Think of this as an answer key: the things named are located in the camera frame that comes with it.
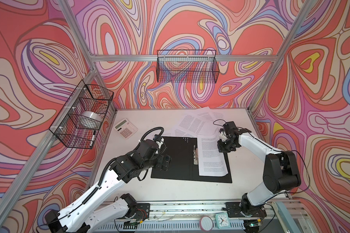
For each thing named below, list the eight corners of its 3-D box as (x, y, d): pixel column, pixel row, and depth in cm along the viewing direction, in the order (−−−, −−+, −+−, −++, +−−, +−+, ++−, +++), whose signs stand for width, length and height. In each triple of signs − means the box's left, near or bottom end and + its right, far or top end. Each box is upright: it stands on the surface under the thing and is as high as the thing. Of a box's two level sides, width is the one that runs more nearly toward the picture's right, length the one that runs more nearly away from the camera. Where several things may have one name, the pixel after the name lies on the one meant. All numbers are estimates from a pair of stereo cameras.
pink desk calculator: (114, 129, 109) (112, 126, 106) (126, 120, 114) (125, 117, 112) (125, 139, 103) (124, 137, 100) (138, 130, 108) (137, 127, 105)
